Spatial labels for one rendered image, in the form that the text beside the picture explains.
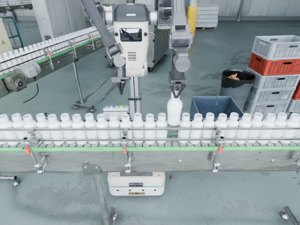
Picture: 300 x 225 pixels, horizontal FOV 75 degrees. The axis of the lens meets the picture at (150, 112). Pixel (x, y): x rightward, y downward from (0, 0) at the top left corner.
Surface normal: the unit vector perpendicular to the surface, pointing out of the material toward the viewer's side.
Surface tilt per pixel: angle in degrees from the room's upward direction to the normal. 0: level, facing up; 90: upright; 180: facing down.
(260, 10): 90
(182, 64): 90
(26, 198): 0
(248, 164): 90
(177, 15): 52
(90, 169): 90
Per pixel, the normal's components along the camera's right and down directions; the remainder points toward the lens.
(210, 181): 0.00, -0.84
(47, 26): -0.32, 0.51
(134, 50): 0.00, 0.54
